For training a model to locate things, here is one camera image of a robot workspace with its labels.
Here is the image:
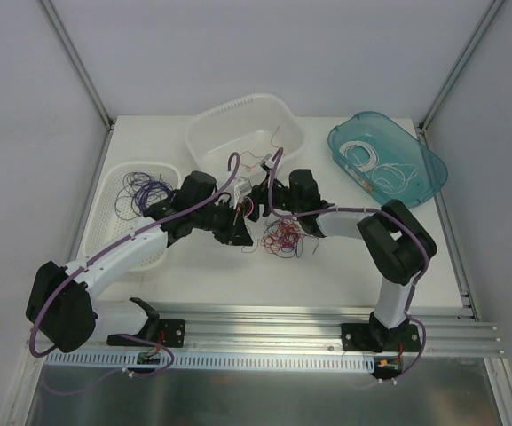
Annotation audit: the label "red purple white wires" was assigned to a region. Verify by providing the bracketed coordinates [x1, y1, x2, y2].
[241, 217, 321, 258]

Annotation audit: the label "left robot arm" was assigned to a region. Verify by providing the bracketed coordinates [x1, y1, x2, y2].
[26, 171, 253, 358]

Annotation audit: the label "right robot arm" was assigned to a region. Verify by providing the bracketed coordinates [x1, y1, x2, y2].
[248, 169, 437, 353]

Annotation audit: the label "white deep plastic basket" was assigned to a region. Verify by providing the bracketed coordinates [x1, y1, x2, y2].
[184, 93, 308, 184]

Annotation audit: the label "white perforated flat basket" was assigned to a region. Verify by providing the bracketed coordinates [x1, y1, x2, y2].
[80, 161, 181, 256]

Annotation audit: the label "teal transparent plastic bin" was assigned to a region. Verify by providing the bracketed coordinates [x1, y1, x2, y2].
[327, 111, 448, 209]

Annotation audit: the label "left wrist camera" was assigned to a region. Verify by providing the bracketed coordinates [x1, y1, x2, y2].
[231, 177, 252, 206]

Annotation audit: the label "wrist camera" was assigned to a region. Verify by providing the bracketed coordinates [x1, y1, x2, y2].
[231, 177, 252, 206]
[259, 149, 283, 172]

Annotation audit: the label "red wire in basket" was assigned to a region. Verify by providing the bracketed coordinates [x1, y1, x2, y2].
[238, 126, 288, 172]

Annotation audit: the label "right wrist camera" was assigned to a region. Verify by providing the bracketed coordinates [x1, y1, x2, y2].
[259, 149, 283, 172]

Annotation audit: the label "aluminium mounting rail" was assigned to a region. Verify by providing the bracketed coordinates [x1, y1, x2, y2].
[40, 299, 506, 358]

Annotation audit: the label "purple wire coil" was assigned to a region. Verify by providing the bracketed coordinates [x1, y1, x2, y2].
[114, 170, 178, 220]

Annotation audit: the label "left aluminium frame post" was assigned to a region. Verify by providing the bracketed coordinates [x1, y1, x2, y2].
[36, 0, 114, 130]

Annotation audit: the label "aluminium frame post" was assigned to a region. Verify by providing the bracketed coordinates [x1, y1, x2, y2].
[36, 0, 114, 130]
[419, 0, 507, 135]

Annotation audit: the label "white slotted cable duct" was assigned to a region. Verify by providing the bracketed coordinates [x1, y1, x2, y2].
[46, 350, 374, 374]

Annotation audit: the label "right aluminium frame post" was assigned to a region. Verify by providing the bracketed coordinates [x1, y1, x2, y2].
[419, 0, 507, 135]

